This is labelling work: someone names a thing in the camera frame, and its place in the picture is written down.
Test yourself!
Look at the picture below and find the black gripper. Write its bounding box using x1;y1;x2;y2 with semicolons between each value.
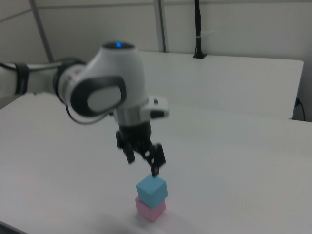
116;122;167;176

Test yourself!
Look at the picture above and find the blue foam cube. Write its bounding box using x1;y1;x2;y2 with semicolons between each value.
136;173;169;210

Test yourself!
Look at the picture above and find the pink foam cube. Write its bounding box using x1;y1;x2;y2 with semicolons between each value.
135;196;167;223

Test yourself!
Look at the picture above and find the grey metal partition post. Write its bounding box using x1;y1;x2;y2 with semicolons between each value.
28;0;55;64
153;0;169;52

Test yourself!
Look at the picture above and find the black camera stand pole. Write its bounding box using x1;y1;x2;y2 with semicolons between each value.
192;0;208;59

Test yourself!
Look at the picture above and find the black wall cable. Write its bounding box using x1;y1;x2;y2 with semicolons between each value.
295;97;306;120

